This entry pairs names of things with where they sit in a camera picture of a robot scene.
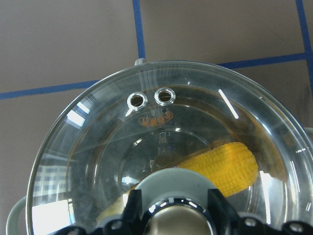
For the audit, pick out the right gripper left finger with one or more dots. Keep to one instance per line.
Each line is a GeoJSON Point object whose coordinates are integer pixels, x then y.
{"type": "Point", "coordinates": [129, 223]}

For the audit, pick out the yellow corn cob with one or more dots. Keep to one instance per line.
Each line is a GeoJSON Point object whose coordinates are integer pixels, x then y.
{"type": "Point", "coordinates": [231, 167]}

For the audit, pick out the glass pot lid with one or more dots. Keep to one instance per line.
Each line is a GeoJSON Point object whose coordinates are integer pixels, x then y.
{"type": "Point", "coordinates": [171, 137]}

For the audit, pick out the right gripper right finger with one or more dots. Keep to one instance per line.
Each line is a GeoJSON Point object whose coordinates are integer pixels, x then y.
{"type": "Point", "coordinates": [228, 222]}

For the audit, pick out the pale green cooking pot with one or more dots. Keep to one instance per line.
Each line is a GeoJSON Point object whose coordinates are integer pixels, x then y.
{"type": "Point", "coordinates": [14, 215]}

